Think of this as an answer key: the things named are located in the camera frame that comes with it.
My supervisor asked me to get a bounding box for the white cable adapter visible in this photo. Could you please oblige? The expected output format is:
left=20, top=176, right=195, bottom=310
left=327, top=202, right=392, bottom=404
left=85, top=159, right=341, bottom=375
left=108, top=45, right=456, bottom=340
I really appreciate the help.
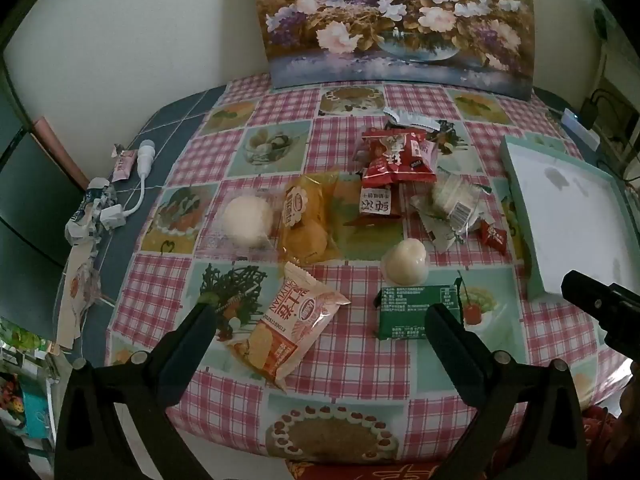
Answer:
left=100, top=139, right=157, bottom=228

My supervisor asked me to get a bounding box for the round white cake packet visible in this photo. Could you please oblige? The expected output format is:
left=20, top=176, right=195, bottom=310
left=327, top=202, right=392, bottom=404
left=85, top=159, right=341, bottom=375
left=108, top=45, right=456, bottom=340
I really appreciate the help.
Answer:
left=212, top=190, right=281, bottom=256

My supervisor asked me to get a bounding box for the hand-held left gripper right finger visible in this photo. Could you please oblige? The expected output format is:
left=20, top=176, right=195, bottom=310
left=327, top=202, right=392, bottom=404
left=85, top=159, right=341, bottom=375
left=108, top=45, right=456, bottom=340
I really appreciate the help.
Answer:
left=425, top=302, right=588, bottom=480

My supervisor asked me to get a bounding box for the green snack packet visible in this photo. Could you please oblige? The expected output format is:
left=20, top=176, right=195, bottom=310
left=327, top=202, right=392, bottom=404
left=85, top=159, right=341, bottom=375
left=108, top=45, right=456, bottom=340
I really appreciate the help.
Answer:
left=374, top=284, right=465, bottom=342

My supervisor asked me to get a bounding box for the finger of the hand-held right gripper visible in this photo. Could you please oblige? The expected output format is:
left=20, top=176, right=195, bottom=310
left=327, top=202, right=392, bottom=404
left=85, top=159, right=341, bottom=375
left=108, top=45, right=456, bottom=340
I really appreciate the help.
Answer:
left=561, top=270, right=608, bottom=318

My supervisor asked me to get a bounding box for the dark red white-label packet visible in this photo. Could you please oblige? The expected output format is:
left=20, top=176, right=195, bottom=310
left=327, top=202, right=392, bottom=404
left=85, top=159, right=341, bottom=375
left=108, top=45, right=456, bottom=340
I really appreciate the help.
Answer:
left=344, top=186, right=403, bottom=227

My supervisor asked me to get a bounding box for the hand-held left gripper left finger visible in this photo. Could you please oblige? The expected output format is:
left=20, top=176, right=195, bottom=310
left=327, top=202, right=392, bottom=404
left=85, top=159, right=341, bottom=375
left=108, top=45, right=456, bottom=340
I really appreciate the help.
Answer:
left=55, top=302, right=218, bottom=480

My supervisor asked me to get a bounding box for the yellow cake packet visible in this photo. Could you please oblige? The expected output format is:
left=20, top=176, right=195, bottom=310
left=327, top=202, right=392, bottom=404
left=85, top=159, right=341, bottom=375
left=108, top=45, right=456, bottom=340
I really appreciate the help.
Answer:
left=277, top=172, right=343, bottom=266

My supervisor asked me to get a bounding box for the brown wooden board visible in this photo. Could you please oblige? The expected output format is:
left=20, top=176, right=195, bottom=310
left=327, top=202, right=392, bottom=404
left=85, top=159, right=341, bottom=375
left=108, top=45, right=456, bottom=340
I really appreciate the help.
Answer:
left=31, top=116, right=92, bottom=193

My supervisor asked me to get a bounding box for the clear packet with white pastry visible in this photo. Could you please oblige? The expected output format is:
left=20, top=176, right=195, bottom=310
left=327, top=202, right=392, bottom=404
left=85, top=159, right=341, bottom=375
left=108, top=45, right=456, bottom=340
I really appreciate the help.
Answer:
left=410, top=167, right=496, bottom=252

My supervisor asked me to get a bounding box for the pink checked tablecloth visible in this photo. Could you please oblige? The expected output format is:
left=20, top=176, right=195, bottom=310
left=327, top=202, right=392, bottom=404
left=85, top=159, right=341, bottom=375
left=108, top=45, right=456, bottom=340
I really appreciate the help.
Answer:
left=105, top=72, right=636, bottom=466

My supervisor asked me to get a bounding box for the crumpled wrapper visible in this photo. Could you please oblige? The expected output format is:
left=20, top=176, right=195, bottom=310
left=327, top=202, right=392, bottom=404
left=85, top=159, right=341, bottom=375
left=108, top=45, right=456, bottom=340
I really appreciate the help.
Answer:
left=65, top=177, right=118, bottom=247

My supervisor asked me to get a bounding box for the small red candy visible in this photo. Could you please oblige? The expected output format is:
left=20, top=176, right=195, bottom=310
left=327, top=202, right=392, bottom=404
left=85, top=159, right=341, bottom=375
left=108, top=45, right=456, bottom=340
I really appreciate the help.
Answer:
left=475, top=219, right=510, bottom=252

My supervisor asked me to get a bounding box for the white tray with teal rim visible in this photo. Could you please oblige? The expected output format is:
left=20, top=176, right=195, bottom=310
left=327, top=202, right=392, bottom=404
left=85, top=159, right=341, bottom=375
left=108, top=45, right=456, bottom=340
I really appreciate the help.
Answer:
left=500, top=135, right=640, bottom=301

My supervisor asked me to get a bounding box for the clear plastic wrapper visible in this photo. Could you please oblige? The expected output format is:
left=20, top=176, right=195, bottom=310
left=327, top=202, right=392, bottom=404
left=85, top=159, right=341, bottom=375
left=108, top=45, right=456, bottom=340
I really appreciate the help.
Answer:
left=54, top=245, right=103, bottom=351

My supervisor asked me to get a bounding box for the dark snack packet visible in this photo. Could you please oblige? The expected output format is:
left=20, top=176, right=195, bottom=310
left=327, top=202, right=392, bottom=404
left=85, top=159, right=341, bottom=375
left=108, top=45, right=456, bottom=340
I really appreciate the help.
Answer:
left=430, top=120, right=472, bottom=156

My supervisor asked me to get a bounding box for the pink orange biscuit packet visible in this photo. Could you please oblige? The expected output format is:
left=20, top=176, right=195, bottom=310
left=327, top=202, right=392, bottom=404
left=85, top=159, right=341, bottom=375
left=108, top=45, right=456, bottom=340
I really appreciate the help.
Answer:
left=226, top=261, right=352, bottom=392

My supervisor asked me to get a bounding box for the black plug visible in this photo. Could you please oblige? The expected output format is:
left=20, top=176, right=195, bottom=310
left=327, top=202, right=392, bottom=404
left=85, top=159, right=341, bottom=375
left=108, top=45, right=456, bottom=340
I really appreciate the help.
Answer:
left=580, top=89, right=618, bottom=128

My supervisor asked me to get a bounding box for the red snack packet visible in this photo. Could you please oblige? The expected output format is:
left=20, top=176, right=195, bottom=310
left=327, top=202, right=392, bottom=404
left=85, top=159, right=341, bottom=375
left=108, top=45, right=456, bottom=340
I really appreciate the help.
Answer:
left=357, top=127, right=440, bottom=190

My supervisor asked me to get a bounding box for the small pink packet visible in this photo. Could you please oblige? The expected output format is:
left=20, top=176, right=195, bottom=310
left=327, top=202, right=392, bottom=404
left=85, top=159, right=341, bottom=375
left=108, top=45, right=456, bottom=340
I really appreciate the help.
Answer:
left=111, top=145, right=139, bottom=182

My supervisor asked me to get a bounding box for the dark cabinet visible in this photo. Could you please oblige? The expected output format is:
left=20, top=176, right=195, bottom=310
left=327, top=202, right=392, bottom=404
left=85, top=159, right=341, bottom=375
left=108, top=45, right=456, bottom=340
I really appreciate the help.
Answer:
left=0, top=85, right=88, bottom=341

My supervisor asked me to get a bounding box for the white power strip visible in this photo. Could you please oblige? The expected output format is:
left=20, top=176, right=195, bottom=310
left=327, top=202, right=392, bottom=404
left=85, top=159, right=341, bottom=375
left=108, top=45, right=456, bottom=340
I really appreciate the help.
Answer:
left=559, top=107, right=602, bottom=152

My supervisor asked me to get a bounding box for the white shelf unit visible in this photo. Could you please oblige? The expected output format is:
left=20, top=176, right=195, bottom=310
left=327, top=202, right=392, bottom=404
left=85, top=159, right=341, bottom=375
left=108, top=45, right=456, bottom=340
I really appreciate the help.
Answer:
left=590, top=5, right=640, bottom=181

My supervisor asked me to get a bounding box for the flower painting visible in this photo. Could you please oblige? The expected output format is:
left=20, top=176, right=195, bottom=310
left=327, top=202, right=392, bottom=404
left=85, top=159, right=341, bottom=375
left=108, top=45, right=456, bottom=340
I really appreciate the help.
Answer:
left=247, top=0, right=536, bottom=101

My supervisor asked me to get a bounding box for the white green printed packet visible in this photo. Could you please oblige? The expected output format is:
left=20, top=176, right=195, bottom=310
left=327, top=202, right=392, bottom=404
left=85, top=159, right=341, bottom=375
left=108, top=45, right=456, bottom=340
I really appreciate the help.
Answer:
left=383, top=106, right=442, bottom=133

